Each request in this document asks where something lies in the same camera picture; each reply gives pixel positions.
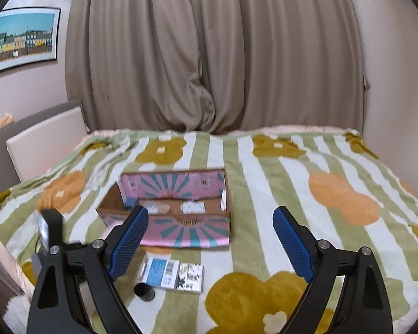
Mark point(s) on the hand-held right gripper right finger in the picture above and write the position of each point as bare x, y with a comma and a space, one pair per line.
294, 247

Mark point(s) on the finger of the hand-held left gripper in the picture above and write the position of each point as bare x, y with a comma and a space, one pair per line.
52, 226

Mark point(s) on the green striped floral blanket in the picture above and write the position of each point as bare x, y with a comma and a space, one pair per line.
282, 188

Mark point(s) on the white fluffy rug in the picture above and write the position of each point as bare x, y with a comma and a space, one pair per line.
16, 307

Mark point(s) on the beige round jar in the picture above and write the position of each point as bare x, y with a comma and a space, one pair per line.
165, 209

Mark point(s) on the black round jar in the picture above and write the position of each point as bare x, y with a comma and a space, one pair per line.
144, 292

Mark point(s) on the beige padded headboard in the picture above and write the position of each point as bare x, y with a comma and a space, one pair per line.
41, 146

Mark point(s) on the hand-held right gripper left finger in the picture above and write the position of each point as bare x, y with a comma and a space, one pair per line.
127, 247

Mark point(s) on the small teal box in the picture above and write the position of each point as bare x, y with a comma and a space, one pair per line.
131, 201

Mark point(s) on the black and white printed carton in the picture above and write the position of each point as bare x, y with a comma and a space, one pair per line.
191, 277

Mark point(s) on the small orange object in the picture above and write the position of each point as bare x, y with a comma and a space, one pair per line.
5, 120

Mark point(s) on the beige curtain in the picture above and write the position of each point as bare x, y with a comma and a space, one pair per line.
212, 41

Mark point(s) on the blue and white carton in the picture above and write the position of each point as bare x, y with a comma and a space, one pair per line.
158, 271

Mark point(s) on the framed wall poster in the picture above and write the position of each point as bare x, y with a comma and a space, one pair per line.
21, 38

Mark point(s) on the pink printed cardboard box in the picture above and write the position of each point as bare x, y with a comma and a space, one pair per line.
181, 231

